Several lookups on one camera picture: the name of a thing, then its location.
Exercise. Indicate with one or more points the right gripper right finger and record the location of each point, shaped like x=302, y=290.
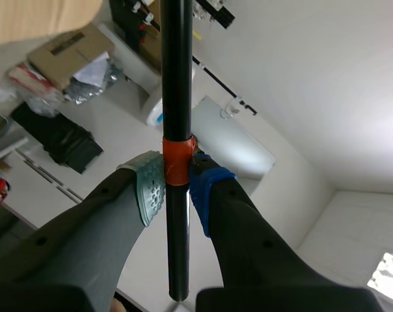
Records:
x=255, y=247

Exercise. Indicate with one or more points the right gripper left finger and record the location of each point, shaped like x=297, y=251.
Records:
x=86, y=234

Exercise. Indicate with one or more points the black rod with red band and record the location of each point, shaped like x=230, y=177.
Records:
x=177, y=149

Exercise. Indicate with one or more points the black bag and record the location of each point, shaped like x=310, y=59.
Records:
x=58, y=139

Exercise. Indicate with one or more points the clear plastic bag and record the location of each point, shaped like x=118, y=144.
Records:
x=42, y=104

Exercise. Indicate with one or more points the white roll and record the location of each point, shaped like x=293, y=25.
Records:
x=155, y=109

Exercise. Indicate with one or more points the silver foil bag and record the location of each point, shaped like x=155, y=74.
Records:
x=89, y=86

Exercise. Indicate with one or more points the red and white packet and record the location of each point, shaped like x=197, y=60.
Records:
x=29, y=78

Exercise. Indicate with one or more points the brown cardboard box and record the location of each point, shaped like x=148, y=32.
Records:
x=71, y=52

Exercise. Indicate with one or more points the black metal rail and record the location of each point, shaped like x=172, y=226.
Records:
x=224, y=83

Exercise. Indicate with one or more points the black metal frame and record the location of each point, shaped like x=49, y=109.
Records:
x=216, y=11

